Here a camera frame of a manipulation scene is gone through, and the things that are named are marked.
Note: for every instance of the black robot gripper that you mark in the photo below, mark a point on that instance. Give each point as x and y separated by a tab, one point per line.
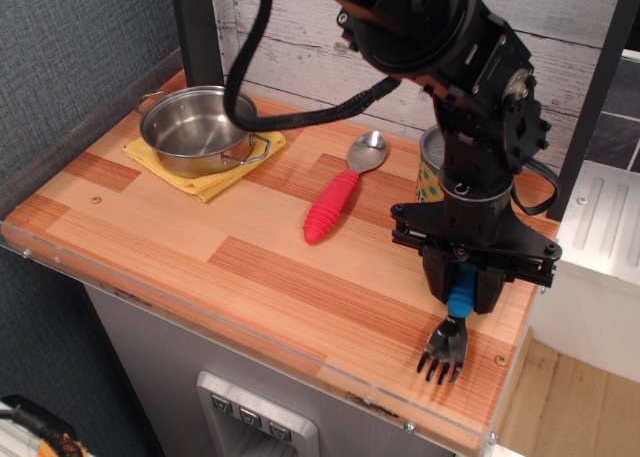
478	228

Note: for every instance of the blue handled metal fork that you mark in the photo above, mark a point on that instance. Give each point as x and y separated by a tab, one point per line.
446	348

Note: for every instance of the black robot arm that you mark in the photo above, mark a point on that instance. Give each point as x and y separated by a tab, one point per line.
480	78

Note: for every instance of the patterned can with grey lid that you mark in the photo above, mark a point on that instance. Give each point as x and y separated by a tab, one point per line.
431	146

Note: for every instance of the yellow folded cloth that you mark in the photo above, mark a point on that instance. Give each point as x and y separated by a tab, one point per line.
206	187

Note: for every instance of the grey cabinet with button panel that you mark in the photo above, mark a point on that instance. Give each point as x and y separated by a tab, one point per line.
204	398

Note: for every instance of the stainless steel pot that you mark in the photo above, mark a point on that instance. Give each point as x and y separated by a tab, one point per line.
191	135

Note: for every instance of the red handled metal spoon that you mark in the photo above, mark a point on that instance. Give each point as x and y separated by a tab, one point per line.
367	153

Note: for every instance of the dark vertical post right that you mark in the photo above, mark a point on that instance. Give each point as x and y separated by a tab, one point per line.
611	52

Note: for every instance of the dark vertical post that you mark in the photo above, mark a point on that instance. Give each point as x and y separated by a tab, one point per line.
198	37
611	52

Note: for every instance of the dark vertical post left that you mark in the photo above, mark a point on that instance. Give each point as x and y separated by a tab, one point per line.
198	37

